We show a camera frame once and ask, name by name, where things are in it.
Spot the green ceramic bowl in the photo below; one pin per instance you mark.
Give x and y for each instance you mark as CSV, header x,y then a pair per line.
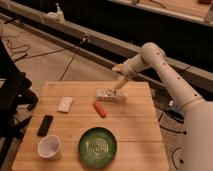
x,y
97,147

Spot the clear plastic bottle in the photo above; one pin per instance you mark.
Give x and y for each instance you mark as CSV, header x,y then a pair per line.
x,y
110,95

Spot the white object on rail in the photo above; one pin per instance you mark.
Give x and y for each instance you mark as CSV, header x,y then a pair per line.
x,y
58,15

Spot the black office chair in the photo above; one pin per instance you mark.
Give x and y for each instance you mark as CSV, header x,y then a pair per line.
x,y
14,91

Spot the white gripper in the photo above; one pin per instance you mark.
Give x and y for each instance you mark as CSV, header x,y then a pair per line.
x,y
126,69

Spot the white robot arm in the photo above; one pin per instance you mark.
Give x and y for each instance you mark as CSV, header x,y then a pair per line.
x,y
197,141

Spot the black remote control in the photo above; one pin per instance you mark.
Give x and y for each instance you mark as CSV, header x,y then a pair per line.
x,y
45,125

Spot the white rectangular sponge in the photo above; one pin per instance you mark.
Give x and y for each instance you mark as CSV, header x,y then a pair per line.
x,y
65,104

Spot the orange red cylinder toy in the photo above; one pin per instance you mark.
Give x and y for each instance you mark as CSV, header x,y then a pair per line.
x,y
99,109

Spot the white cup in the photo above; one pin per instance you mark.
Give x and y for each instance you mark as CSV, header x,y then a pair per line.
x,y
50,148

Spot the blue box on floor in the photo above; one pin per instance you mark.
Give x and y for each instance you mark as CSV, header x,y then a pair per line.
x,y
174,112

